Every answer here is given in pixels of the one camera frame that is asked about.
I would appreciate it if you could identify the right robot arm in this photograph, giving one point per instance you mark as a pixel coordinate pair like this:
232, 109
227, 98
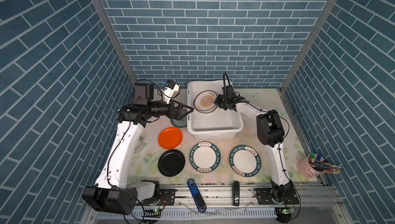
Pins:
270, 132

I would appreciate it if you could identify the white plastic bin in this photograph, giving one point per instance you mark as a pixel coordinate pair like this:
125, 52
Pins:
218, 125

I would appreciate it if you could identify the pink pen cup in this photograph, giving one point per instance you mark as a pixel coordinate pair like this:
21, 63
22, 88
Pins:
314, 165

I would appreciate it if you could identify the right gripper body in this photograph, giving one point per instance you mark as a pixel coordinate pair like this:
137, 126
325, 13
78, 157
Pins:
225, 102

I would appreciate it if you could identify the black handheld device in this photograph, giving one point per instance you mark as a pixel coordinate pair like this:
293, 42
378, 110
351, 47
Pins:
236, 193

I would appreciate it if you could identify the aluminium rail frame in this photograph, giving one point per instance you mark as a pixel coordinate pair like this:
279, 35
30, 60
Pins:
318, 205

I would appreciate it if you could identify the green blue floral plate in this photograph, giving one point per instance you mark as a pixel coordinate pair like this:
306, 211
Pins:
182, 123

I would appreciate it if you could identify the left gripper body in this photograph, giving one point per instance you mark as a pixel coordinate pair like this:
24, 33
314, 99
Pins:
165, 110

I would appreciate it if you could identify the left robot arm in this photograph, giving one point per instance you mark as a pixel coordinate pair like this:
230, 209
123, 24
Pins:
110, 192

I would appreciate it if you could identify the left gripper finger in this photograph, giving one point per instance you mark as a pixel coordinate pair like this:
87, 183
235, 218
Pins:
184, 108
182, 117

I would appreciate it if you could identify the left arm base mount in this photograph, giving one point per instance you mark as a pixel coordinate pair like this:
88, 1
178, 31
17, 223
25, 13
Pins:
165, 196

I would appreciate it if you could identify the green rimmed white plate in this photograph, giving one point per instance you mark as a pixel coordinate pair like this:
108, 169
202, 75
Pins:
205, 157
245, 161

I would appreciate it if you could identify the blue handheld tool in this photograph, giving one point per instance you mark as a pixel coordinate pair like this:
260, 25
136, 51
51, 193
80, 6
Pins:
196, 195

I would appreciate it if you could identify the black plate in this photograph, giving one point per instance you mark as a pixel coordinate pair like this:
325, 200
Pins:
171, 163

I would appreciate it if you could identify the orange plastic plate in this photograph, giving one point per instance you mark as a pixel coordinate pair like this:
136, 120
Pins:
170, 138

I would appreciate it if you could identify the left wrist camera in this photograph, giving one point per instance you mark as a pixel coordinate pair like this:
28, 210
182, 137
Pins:
171, 90

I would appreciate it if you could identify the orange sunburst plate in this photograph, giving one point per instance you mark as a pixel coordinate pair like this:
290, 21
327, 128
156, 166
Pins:
205, 104
208, 92

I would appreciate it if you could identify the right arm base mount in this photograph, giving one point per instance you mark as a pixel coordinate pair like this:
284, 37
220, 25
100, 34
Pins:
278, 196

